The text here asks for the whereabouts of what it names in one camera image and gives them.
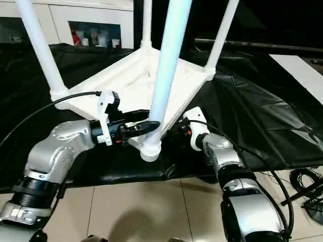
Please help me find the white plastic table top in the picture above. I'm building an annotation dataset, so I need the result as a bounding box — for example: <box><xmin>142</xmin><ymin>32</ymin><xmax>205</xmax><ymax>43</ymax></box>
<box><xmin>49</xmin><ymin>46</ymin><xmax>218</xmax><ymax>162</ymax></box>

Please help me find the white plastic table leg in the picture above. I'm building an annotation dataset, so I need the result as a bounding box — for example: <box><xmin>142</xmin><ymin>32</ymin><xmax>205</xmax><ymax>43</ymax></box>
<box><xmin>15</xmin><ymin>0</ymin><xmax>69</xmax><ymax>102</ymax></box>
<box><xmin>140</xmin><ymin>0</ymin><xmax>190</xmax><ymax>162</ymax></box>
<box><xmin>204</xmin><ymin>0</ymin><xmax>241</xmax><ymax>74</ymax></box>
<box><xmin>141</xmin><ymin>0</ymin><xmax>154</xmax><ymax>51</ymax></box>

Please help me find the black work mat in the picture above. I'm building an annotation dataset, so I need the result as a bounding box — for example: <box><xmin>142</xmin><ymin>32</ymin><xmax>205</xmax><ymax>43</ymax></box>
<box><xmin>0</xmin><ymin>42</ymin><xmax>323</xmax><ymax>195</ymax></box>

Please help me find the red white bottle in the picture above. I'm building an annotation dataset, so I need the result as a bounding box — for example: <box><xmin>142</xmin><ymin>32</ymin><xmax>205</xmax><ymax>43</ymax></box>
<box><xmin>72</xmin><ymin>28</ymin><xmax>82</xmax><ymax>46</ymax></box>

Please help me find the white glass door cabinet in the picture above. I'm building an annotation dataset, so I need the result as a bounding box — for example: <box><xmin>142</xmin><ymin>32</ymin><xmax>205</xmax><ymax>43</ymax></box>
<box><xmin>0</xmin><ymin>0</ymin><xmax>135</xmax><ymax>49</ymax></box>

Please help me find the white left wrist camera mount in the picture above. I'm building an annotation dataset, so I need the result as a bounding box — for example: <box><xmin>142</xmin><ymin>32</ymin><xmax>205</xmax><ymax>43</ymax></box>
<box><xmin>95</xmin><ymin>89</ymin><xmax>122</xmax><ymax>148</ymax></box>

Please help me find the black left wrist camera cable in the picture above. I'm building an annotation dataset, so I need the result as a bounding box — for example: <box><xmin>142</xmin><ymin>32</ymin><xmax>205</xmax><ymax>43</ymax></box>
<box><xmin>0</xmin><ymin>91</ymin><xmax>102</xmax><ymax>150</ymax></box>

